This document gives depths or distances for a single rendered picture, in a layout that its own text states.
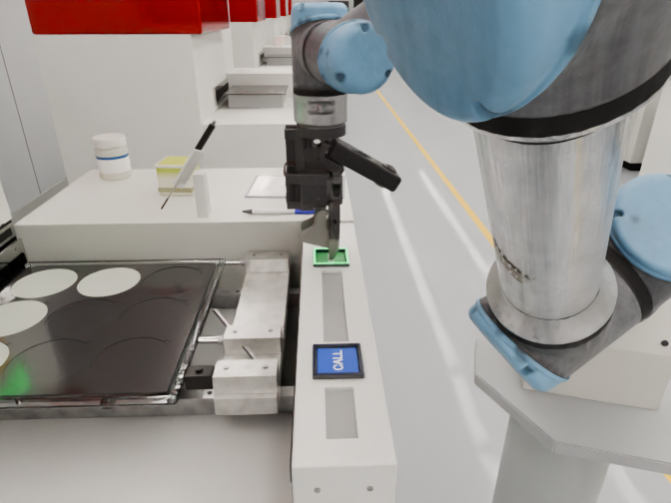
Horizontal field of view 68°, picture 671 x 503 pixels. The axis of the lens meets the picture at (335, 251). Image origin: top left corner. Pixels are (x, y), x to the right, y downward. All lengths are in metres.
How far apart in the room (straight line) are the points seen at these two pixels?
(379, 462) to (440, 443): 1.36
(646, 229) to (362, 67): 0.33
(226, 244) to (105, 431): 0.39
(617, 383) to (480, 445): 1.10
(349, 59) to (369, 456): 0.39
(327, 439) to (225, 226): 0.55
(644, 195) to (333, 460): 0.39
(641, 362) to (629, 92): 0.57
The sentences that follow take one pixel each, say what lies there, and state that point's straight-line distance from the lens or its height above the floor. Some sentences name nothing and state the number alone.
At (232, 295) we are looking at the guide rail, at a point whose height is 0.85.
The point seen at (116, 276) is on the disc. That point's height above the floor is 0.90.
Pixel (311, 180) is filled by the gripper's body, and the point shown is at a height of 1.10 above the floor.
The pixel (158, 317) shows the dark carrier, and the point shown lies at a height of 0.90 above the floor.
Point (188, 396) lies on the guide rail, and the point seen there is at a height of 0.85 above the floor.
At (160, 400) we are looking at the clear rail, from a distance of 0.65.
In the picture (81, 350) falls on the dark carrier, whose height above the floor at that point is 0.90.
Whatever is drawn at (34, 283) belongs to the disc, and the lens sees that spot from 0.99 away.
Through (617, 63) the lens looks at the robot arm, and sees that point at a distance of 0.24.
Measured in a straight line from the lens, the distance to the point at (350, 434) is 0.50.
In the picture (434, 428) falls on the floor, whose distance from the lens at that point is 1.88.
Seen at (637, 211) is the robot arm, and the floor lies 1.14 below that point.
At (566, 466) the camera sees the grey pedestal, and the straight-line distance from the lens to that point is 0.89.
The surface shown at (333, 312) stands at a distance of 0.66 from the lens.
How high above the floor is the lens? 1.32
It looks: 26 degrees down
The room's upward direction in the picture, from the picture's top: straight up
